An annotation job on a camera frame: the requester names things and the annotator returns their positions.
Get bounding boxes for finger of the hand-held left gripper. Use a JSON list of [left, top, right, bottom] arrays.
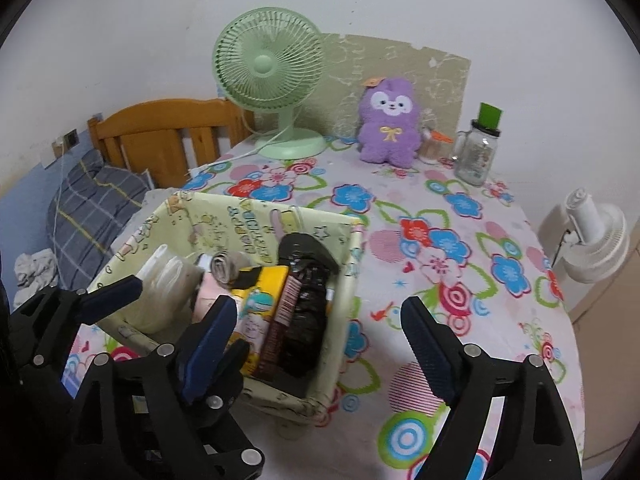
[[195, 338, 266, 480], [10, 275, 143, 391]]

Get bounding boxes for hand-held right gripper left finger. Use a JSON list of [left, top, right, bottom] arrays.
[[65, 296, 238, 480]]

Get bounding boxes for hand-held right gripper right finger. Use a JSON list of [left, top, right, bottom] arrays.
[[400, 296, 583, 480]]

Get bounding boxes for pink cartoon tissue pack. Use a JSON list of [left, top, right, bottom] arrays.
[[192, 280, 226, 326]]

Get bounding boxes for dark red patterned packet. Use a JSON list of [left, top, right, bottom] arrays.
[[257, 275, 301, 381]]

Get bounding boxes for grey socks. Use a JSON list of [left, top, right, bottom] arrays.
[[210, 250, 251, 291]]

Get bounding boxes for yellow black cartoon tissue pack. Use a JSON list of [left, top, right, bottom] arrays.
[[227, 265, 291, 376]]

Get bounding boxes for black plastic bag roll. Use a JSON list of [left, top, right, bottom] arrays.
[[277, 233, 341, 378]]

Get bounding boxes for yellow patterned storage box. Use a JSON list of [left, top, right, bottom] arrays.
[[87, 191, 366, 418]]

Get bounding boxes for grey plaid pillow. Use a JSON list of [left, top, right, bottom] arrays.
[[47, 150, 151, 291]]

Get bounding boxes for white crumpled cloth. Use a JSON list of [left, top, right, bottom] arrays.
[[12, 250, 58, 306]]

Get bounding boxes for wooden chair back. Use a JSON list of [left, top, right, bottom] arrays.
[[87, 98, 256, 188]]

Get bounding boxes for beige door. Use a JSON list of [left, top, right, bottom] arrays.
[[570, 240, 640, 461]]

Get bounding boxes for glass jar with green lid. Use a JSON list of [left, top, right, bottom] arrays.
[[452, 102, 502, 187]]

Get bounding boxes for toothpick jar with orange lid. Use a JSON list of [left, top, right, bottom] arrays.
[[420, 127, 453, 163]]

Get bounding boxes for white standing fan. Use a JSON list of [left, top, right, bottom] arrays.
[[537, 188, 630, 286]]

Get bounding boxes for purple plush toy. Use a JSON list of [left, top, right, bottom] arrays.
[[356, 76, 426, 167]]

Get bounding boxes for green patterned board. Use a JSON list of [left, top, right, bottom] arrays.
[[320, 33, 472, 146]]

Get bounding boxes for green desk fan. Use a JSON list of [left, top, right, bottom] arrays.
[[212, 7, 328, 161]]

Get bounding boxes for black fan power cable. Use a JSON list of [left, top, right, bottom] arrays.
[[550, 230, 573, 266]]

